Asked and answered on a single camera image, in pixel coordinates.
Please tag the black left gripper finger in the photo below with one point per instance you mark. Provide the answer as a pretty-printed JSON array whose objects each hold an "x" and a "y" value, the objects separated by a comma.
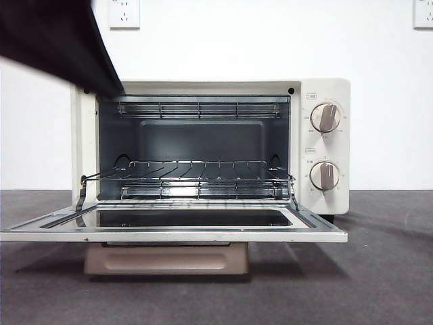
[{"x": 57, "y": 40}]

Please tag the beige oven knob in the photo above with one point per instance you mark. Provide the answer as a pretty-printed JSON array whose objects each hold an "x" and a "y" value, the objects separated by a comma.
[
  {"x": 325, "y": 176},
  {"x": 325, "y": 118}
]

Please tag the cream Toshiba toaster oven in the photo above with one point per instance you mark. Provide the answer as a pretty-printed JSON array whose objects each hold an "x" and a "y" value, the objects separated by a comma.
[{"x": 338, "y": 149}]

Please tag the metal heater guard grille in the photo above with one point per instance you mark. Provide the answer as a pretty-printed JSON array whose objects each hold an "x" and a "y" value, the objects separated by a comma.
[
  {"x": 199, "y": 109},
  {"x": 203, "y": 191}
]

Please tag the white wall socket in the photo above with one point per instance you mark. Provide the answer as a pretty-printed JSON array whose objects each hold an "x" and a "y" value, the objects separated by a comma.
[
  {"x": 124, "y": 15},
  {"x": 424, "y": 15}
]

